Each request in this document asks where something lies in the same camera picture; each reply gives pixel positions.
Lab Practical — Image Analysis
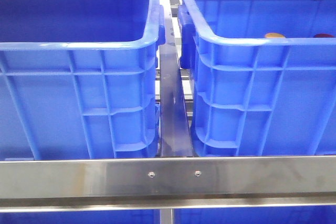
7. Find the large blue bin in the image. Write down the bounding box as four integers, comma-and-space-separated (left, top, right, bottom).
1, 0, 165, 161
183, 0, 335, 156

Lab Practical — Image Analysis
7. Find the large blue bin left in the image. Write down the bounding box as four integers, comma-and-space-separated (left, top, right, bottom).
1, 0, 165, 161

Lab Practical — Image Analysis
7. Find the blue lower bin left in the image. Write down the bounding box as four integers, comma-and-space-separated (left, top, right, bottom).
1, 210, 160, 223

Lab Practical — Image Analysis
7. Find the blue lower bin right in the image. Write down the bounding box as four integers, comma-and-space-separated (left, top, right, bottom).
175, 206, 335, 223

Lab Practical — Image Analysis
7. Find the red mushroom push button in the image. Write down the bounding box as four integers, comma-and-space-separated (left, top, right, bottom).
313, 33, 335, 38

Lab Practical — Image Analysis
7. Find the steel centre divider bar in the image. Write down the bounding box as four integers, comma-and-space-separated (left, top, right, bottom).
160, 0, 194, 157

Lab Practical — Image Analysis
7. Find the large blue bin right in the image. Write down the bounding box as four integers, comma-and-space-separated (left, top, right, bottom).
183, 0, 335, 156

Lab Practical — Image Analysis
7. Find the steel front shelf rail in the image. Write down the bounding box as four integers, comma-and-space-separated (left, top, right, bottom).
1, 156, 335, 212

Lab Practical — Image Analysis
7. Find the yellow push button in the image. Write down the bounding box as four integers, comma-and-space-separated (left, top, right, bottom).
265, 32, 285, 38

